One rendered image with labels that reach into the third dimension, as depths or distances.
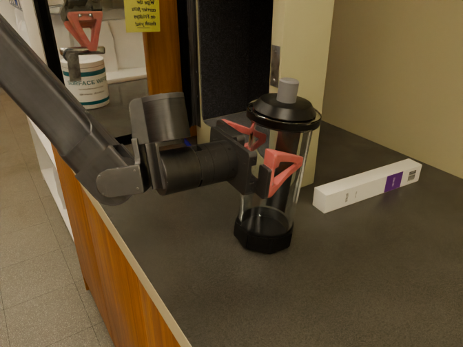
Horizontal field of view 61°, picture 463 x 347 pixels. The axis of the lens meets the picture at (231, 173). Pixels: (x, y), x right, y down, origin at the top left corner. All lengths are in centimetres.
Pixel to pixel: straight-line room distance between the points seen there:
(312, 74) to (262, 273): 37
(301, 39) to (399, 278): 42
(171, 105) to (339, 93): 78
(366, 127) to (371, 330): 69
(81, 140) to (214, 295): 28
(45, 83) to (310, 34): 43
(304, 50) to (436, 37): 38
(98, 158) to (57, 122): 7
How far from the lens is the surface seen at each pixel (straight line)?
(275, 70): 70
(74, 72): 83
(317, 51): 74
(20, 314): 204
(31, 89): 53
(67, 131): 51
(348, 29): 116
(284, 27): 68
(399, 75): 107
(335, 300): 59
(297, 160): 56
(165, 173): 48
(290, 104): 56
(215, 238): 68
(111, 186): 49
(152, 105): 49
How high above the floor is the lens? 136
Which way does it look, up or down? 28 degrees down
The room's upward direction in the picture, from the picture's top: straight up
